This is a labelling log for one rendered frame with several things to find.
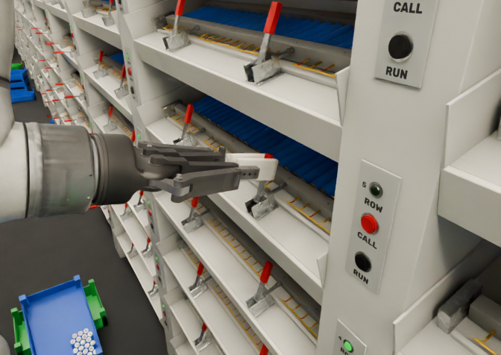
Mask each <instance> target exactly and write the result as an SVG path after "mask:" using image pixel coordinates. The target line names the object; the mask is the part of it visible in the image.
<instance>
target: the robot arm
mask: <svg viewBox="0 0 501 355"><path fill-rule="evenodd" d="M14 40H15V12H14V0H0V223H2V222H8V221H11V220H16V219H25V218H31V219H38V218H39V217H44V216H63V215H73V214H82V213H85V212H86V211H87V210H88V209H89V207H90V205H91V203H92V204H94V205H95V206H100V205H111V204H126V203H127V202H129V200H130V199H131V198H132V196H133V195H134V194H135V193H136V192H137V191H139V190H141V191H146V192H159V191H162V190H164V191H167V192H169V193H171V201H172V202H174V203H181V202H183V201H185V200H187V199H189V198H194V197H198V196H203V195H211V194H216V193H220V192H228V191H232V190H237V189H238V188H239V182H240V181H253V180H273V179H274V176H275V174H276V170H277V165H278V162H279V160H278V159H264V157H265V154H226V156H225V153H226V148H223V147H219V150H218V152H214V149H213V148H205V147H196V146H187V145H171V144H162V143H155V142H148V141H145V140H139V141H138V145H137V148H134V146H133V143H132V141H131V139H130V138H129V137H128V136H126V135H124V134H117V133H94V134H93V135H92V136H90V135H89V131H88V130H87V129H86V128H85V127H84V126H81V125H54V124H38V123H37V122H29V123H24V122H15V119H14V114H13V107H12V102H11V97H10V68H11V63H12V59H13V52H14Z"/></svg>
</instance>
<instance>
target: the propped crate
mask: <svg viewBox="0 0 501 355"><path fill-rule="evenodd" d="M73 278H74V280H70V281H68V282H65V283H61V284H60V285H57V286H53V287H51V288H49V289H45V290H43V291H41V292H38V293H35V294H32V295H29V296H27V297H26V296H25V295H20V296H19V301H20V303H21V307H22V313H23V316H24V320H25V326H26V330H27V334H28V341H29V344H30V348H31V354H32V355H74V354H73V353H72V351H73V348H72V346H71V344H70V341H71V340H72V334H73V333H76V334H78V332H79V331H80V330H81V331H83V332H84V329H85V328H88V329H89V331H92V332H93V336H94V340H95V343H96V346H97V348H96V349H95V352H96V354H97V355H103V351H102V348H101V343H100V341H99V338H98V334H97V331H96V329H95V324H94V321H93V319H92V315H91V312H90V309H89V305H88V302H87V299H86V296H85V292H84V288H83V286H82V282H81V279H80V276H79V275H76V276H74V277H73Z"/></svg>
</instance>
